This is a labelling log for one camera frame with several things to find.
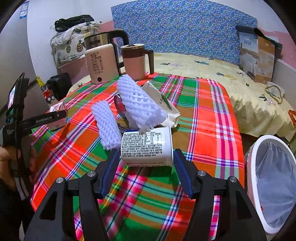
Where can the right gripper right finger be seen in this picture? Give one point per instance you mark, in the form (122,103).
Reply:
(238,219)

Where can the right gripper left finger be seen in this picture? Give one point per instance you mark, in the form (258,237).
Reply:
(54,218)

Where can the strawberry milk carton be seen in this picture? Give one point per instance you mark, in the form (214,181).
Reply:
(61,112)

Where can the small white foam net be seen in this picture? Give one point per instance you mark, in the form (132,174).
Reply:
(107,125)

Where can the white yogurt cup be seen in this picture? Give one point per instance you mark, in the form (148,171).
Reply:
(150,149)

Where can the white paper tissue pack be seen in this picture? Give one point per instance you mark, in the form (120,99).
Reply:
(173,114)

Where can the large white foam net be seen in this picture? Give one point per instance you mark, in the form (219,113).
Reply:
(140,109)

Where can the metal tin can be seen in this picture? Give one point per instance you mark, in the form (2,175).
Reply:
(121,111)

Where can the white round trash bin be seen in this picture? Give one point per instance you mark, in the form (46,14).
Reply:
(251,180)

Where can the person's left hand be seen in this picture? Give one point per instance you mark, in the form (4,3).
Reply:
(8,155)

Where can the red toy item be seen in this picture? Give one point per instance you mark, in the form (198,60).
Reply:
(48,94)

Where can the black bag on floor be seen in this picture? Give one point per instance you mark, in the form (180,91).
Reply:
(60,85)

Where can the grey plastic bin liner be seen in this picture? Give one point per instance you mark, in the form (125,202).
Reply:
(275,175)

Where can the grey refrigerator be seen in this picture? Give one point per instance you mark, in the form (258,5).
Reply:
(15,60)

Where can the pink storage bin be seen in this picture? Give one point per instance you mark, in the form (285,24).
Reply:
(77,69)

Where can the red green plaid tablecloth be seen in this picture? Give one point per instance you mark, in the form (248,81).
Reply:
(146,201)

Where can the pineapple print bundle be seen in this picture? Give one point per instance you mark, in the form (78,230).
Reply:
(69,45)

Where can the yellow fruit-print bedsheet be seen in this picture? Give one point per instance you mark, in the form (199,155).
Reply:
(257,113)

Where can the white steel electric kettle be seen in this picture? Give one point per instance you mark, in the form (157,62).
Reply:
(102,56)

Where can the black bag on bundle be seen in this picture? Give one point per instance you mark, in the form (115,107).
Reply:
(62,25)

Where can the clear plastic container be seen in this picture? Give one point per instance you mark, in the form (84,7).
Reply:
(275,90)

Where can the pink mug with brown lid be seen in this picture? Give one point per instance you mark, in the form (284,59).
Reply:
(134,60)

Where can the white panel board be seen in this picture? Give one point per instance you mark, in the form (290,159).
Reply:
(285,76)

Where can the bedding set cardboard box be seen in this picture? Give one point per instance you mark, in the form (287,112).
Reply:
(257,53)

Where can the blue floral headboard cloth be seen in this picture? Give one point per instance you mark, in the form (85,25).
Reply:
(201,28)

